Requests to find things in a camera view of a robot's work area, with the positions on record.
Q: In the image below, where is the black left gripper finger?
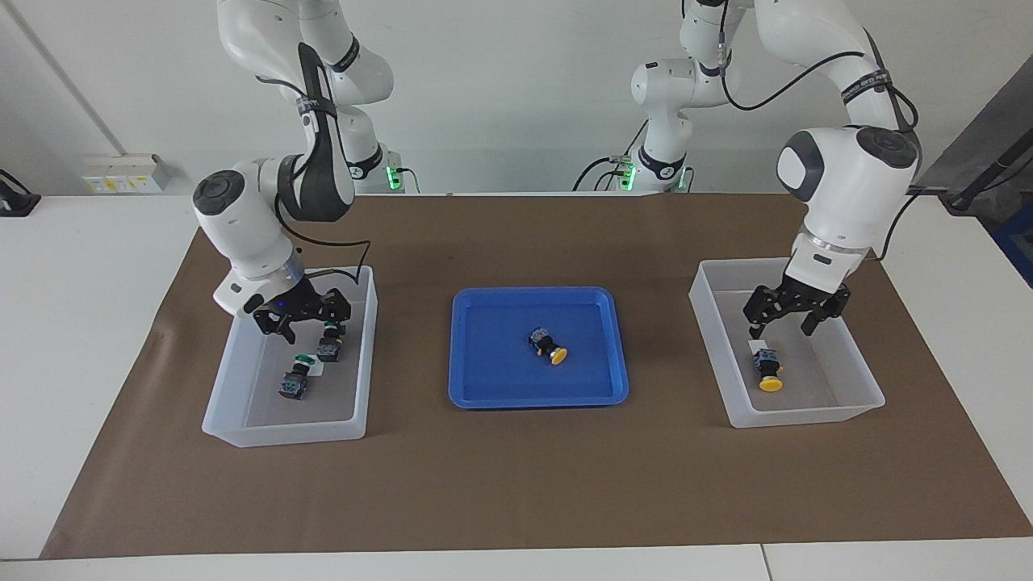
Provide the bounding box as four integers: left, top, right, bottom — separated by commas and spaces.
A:
742, 286, 788, 340
799, 295, 852, 337

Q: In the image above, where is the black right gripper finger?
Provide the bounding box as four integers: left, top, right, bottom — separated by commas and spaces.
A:
321, 290, 352, 338
254, 313, 295, 345

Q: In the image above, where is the yellow push button switch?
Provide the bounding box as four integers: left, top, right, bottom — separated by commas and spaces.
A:
752, 347, 785, 394
529, 326, 569, 366

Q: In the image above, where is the translucent white plastic box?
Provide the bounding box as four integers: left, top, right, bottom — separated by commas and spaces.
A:
688, 257, 886, 429
201, 265, 378, 449

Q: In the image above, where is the blue plastic tray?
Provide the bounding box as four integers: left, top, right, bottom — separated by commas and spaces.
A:
448, 286, 630, 410

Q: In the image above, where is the black stand pole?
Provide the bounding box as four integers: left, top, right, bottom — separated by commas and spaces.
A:
944, 129, 1033, 212

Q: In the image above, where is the blue crate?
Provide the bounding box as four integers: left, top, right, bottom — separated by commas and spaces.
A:
991, 222, 1033, 287

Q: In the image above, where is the brown paper table mat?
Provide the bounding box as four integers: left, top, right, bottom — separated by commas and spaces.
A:
40, 192, 1033, 560

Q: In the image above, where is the black clamp device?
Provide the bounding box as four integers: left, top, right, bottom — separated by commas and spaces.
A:
0, 169, 41, 217

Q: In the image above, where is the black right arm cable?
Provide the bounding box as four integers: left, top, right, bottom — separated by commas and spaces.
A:
274, 40, 372, 283

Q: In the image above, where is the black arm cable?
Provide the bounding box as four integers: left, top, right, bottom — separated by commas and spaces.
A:
274, 40, 372, 283
714, 0, 922, 263

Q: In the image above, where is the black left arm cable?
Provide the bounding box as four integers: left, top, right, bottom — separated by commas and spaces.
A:
714, 0, 922, 263

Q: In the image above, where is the white wall socket strip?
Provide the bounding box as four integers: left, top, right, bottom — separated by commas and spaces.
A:
81, 153, 172, 194

